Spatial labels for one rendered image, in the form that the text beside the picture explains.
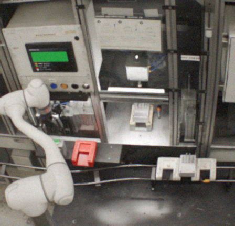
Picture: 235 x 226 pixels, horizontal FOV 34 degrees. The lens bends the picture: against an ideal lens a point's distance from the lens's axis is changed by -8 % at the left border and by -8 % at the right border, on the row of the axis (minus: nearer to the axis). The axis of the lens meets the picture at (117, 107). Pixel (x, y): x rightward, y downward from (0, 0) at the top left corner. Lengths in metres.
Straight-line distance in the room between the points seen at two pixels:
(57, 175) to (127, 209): 0.88
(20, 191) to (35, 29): 0.77
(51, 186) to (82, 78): 0.65
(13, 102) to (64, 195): 0.61
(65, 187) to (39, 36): 0.74
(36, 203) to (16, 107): 0.55
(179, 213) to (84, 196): 0.62
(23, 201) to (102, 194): 0.95
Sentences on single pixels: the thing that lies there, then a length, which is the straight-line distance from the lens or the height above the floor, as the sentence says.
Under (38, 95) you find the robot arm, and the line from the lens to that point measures 2.06.
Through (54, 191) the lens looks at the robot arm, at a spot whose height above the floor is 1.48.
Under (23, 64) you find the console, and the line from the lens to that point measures 2.14.
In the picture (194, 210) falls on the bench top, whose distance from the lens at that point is 2.51.
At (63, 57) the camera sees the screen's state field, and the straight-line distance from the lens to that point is 2.00.
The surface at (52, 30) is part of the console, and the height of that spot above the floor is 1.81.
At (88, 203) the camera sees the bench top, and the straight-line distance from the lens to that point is 2.58.
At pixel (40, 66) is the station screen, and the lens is 2.08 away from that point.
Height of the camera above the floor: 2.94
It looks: 49 degrees down
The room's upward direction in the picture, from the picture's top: 9 degrees counter-clockwise
